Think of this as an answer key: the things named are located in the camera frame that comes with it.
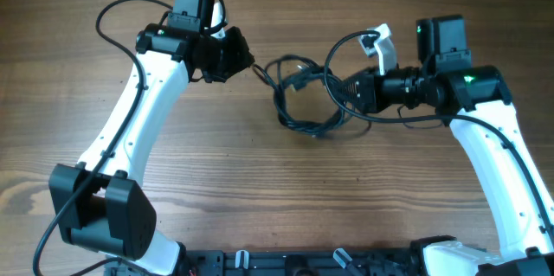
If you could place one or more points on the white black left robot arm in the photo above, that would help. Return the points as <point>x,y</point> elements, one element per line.
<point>99,202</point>

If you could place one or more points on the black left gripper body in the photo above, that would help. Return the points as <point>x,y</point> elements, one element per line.
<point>225,55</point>

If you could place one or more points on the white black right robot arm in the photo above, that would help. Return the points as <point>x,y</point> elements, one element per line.
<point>476,104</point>

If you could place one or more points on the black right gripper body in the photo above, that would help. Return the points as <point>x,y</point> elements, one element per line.
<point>381,90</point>

